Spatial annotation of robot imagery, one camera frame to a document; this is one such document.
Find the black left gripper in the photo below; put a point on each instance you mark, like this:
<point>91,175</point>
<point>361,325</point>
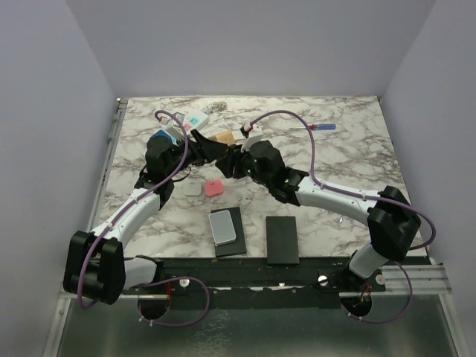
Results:
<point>206,149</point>

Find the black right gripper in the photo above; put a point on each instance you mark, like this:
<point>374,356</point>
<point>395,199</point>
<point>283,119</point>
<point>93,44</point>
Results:
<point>228,163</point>

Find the beige cube socket adapter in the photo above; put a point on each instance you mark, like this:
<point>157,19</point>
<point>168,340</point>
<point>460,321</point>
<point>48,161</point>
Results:
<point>226,137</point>

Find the pink plug adapter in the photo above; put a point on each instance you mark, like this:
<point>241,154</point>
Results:
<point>213,188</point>

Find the white folding plug adapter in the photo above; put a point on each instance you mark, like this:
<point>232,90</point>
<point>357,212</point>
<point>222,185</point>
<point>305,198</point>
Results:
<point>192,188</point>

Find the blue cube socket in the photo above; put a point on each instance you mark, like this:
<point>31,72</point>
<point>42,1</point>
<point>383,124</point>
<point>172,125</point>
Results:
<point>162,133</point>

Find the white power strip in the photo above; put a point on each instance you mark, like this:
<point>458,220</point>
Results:
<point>195,119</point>

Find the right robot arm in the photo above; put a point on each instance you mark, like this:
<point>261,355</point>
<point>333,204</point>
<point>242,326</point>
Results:
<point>387,214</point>

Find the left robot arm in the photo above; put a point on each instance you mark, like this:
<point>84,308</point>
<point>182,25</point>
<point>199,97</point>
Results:
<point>96,267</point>

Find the grey white power bank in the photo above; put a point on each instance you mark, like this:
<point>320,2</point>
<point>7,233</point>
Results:
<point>222,228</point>

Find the black slab under power bank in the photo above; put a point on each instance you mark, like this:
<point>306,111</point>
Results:
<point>239,246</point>

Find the black rectangular slab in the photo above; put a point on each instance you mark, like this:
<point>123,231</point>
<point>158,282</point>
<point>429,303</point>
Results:
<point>281,240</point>

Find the blue red screwdriver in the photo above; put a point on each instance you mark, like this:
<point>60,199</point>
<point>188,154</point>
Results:
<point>316,127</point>

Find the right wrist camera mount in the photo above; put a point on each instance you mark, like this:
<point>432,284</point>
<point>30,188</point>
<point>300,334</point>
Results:
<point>252,133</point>

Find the aluminium table edge rail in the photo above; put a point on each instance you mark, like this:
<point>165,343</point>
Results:
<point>112,142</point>

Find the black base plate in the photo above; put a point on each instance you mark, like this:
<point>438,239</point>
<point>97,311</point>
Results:
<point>196,296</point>

